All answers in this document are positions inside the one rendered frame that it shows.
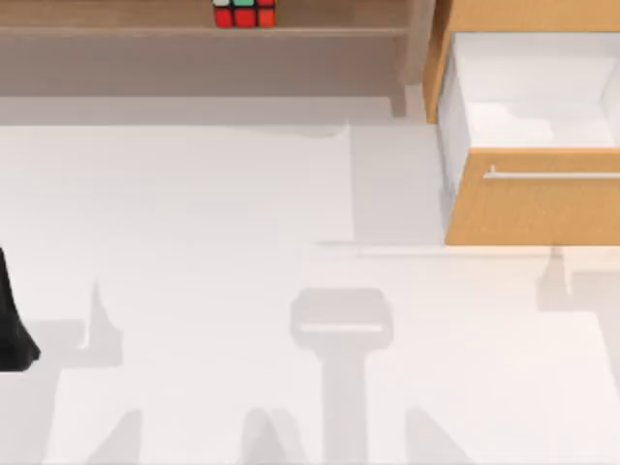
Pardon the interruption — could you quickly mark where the brown wooden open shelf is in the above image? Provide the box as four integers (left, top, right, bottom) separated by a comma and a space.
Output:
0, 0, 437, 118

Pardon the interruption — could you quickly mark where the pale wooden drawer front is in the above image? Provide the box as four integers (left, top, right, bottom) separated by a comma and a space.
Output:
444, 146, 620, 247

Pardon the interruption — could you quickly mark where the colourful puzzle cube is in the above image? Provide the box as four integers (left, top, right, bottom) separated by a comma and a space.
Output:
212, 0, 278, 29

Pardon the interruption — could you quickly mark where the white pulled-out drawer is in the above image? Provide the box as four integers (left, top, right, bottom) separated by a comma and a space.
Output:
436, 30, 620, 235

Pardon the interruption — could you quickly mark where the light wooden cupboard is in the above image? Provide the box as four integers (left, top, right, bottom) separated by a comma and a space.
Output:
421, 0, 620, 125

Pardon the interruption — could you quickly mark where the long metal drawer handle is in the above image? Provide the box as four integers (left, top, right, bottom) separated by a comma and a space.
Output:
482, 164, 620, 181

